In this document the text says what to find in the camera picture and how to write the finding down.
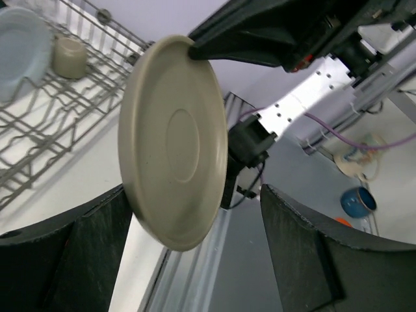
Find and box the beige ceramic plate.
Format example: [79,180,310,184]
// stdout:
[118,35,228,252]

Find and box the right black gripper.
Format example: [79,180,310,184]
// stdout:
[188,1,415,73]

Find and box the blue ceramic cup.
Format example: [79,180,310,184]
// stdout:
[340,187,378,218]

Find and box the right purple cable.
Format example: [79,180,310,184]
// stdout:
[239,107,416,152]

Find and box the patterned ceramic mug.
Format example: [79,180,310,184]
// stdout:
[333,146,385,183]

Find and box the olive ceramic mug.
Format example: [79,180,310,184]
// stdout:
[52,36,88,79]

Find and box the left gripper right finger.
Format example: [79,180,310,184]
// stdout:
[261,185,415,311]

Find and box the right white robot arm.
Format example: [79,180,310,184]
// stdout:
[188,1,415,209]

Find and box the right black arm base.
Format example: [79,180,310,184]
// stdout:
[220,155,265,210]

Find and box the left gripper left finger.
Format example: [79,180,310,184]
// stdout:
[1,185,132,311]

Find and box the grey wire dish rack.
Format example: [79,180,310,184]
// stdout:
[1,1,150,207]

